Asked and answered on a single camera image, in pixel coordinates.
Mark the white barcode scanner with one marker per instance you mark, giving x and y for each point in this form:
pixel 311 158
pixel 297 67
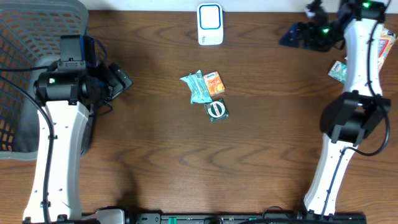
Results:
pixel 210 23

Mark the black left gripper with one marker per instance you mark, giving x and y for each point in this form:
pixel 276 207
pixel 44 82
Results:
pixel 111 81

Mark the dark grey plastic basket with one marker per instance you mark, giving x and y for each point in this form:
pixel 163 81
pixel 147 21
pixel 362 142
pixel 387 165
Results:
pixel 30 41

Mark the green white tissue pack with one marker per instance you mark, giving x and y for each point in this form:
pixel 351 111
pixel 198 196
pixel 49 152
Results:
pixel 338 71

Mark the yellow antibacterial wipes bag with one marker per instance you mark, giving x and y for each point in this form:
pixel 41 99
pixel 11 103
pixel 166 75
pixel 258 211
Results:
pixel 386 42

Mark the light teal wipes pack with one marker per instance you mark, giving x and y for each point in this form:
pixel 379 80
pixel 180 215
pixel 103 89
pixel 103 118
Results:
pixel 198 88

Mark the dark green Zam-Buk box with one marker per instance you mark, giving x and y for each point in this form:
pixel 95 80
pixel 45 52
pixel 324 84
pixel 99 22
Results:
pixel 216 110

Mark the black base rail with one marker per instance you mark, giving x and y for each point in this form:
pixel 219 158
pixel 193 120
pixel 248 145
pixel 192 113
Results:
pixel 272 217

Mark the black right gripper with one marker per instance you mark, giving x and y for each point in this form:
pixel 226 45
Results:
pixel 307 35

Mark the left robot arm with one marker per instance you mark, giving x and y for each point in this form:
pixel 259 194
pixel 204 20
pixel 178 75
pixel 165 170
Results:
pixel 66 95

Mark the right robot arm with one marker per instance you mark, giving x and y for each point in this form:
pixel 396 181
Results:
pixel 357 121

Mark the orange tissue pack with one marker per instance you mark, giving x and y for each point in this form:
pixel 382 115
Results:
pixel 214 83

